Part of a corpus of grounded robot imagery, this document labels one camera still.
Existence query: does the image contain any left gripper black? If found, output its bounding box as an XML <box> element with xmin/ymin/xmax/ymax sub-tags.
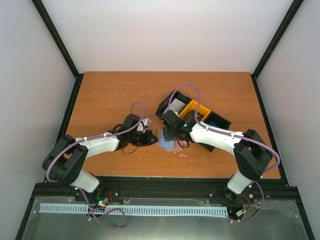
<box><xmin>129</xmin><ymin>130</ymin><xmax>159</xmax><ymax>147</ymax></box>

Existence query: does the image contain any pink card holder wallet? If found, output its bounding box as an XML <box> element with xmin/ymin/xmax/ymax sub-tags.
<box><xmin>156</xmin><ymin>128</ymin><xmax>187</xmax><ymax>153</ymax></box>

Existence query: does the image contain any dark card stack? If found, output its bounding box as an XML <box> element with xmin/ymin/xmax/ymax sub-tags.
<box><xmin>184</xmin><ymin>109</ymin><xmax>204</xmax><ymax>122</ymax></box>

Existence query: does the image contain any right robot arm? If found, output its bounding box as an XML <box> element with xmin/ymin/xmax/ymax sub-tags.
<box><xmin>160</xmin><ymin>110</ymin><xmax>274</xmax><ymax>195</ymax></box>

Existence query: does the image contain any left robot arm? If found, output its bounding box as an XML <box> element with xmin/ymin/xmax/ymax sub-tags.
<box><xmin>42</xmin><ymin>114</ymin><xmax>158</xmax><ymax>202</ymax></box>

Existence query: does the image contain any white card stack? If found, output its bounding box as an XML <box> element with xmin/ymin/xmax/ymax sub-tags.
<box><xmin>168</xmin><ymin>98</ymin><xmax>186</xmax><ymax>113</ymax></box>

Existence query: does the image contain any blue card stack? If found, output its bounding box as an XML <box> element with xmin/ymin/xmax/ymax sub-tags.
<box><xmin>208</xmin><ymin>121</ymin><xmax>221</xmax><ymax>128</ymax></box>

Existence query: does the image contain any yellow bin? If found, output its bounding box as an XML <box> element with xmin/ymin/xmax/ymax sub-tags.
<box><xmin>178</xmin><ymin>100</ymin><xmax>211</xmax><ymax>123</ymax></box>

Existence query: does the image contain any black bin left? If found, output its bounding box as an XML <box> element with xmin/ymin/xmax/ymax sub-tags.
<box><xmin>155</xmin><ymin>91</ymin><xmax>192</xmax><ymax>122</ymax></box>

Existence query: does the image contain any black bin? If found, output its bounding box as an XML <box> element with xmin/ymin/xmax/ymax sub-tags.
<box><xmin>155</xmin><ymin>91</ymin><xmax>192</xmax><ymax>122</ymax></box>
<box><xmin>199</xmin><ymin>111</ymin><xmax>232</xmax><ymax>153</ymax></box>

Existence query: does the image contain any black bin right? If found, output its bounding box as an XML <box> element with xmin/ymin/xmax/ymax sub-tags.
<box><xmin>199</xmin><ymin>111</ymin><xmax>232</xmax><ymax>153</ymax></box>

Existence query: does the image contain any small electronics board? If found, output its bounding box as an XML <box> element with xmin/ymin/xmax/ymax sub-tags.
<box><xmin>97</xmin><ymin>195</ymin><xmax>113</xmax><ymax>208</ymax></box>

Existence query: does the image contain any grey connector plug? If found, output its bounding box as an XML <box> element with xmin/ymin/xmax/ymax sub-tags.
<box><xmin>235</xmin><ymin>209</ymin><xmax>247</xmax><ymax>219</ymax></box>

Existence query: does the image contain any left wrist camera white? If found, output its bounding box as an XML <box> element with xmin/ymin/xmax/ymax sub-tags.
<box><xmin>136</xmin><ymin>118</ymin><xmax>152</xmax><ymax>133</ymax></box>

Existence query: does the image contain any black aluminium rail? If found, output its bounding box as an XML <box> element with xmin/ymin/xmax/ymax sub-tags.
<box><xmin>33</xmin><ymin>176</ymin><xmax>300</xmax><ymax>206</ymax></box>

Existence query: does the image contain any light blue cable duct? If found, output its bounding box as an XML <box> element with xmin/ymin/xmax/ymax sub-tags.
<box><xmin>38</xmin><ymin>203</ymin><xmax>229</xmax><ymax>218</ymax></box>

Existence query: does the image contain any left black frame post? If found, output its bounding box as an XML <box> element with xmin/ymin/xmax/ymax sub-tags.
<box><xmin>31</xmin><ymin>0</ymin><xmax>85</xmax><ymax>81</ymax></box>

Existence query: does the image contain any black frame post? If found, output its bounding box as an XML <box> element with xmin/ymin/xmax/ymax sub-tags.
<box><xmin>31</xmin><ymin>0</ymin><xmax>85</xmax><ymax>81</ymax></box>
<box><xmin>251</xmin><ymin>0</ymin><xmax>306</xmax><ymax>81</ymax></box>

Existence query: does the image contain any right black frame post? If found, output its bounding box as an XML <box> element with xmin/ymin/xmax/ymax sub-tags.
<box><xmin>251</xmin><ymin>0</ymin><xmax>306</xmax><ymax>81</ymax></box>

